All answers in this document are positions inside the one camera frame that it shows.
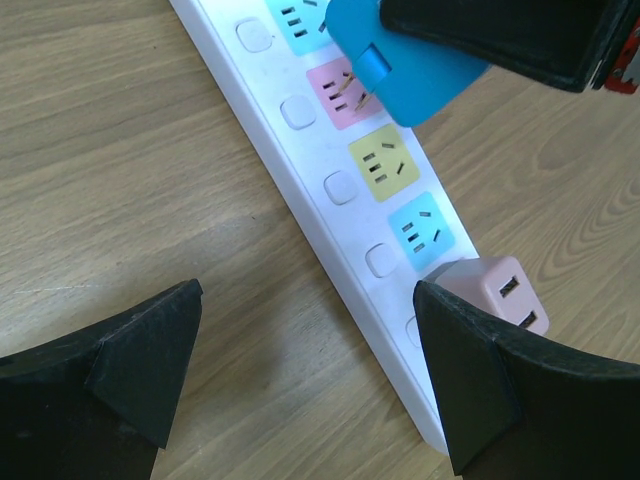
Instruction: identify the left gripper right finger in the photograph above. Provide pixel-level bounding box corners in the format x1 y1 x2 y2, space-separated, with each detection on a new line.
413 281 639 479

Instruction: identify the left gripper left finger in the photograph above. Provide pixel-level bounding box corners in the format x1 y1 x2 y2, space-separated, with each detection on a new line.
1 279 203 479

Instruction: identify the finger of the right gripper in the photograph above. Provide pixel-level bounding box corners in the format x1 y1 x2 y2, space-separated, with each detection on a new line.
380 0 639 93

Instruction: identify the dusty pink USB charger cube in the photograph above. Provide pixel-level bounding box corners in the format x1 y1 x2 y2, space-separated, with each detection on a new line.
426 256 550 335

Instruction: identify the blue square plug adapter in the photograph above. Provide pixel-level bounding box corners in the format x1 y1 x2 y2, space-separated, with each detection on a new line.
325 0 490 127

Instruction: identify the white multicolour power strip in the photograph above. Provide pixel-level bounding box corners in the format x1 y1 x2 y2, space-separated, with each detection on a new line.
173 1 477 451

